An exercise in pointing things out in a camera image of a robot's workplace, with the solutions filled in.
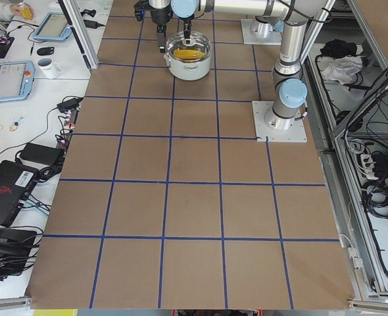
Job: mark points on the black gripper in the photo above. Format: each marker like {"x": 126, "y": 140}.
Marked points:
{"x": 160, "y": 16}
{"x": 187, "y": 26}

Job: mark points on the glass pot lid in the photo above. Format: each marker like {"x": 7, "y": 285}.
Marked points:
{"x": 201, "y": 43}

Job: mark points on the yellow corn cob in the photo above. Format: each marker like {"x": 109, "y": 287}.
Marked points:
{"x": 188, "y": 54}

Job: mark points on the pale green cooking pot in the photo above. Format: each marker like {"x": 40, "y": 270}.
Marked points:
{"x": 188, "y": 71}

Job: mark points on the blue teach pendant far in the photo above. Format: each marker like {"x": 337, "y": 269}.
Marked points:
{"x": 54, "y": 27}

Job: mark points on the blue teach pendant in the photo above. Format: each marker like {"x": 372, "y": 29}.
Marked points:
{"x": 16, "y": 80}
{"x": 54, "y": 27}

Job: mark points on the black power adapter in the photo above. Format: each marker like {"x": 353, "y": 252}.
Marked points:
{"x": 69, "y": 104}

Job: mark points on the white mug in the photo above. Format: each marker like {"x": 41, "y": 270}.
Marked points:
{"x": 50, "y": 68}

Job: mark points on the blue teach pendant near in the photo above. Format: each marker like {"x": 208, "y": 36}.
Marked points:
{"x": 16, "y": 80}

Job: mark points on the white crumpled cloth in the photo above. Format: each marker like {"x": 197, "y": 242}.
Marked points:
{"x": 343, "y": 70}

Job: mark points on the brown gridded table mat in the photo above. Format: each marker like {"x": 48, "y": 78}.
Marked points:
{"x": 167, "y": 200}

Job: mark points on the black power brick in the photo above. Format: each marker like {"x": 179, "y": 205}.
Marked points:
{"x": 41, "y": 154}

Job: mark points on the black laptop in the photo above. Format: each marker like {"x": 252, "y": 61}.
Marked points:
{"x": 16, "y": 183}

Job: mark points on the aluminium frame post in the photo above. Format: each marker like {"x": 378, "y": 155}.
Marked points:
{"x": 75, "y": 21}

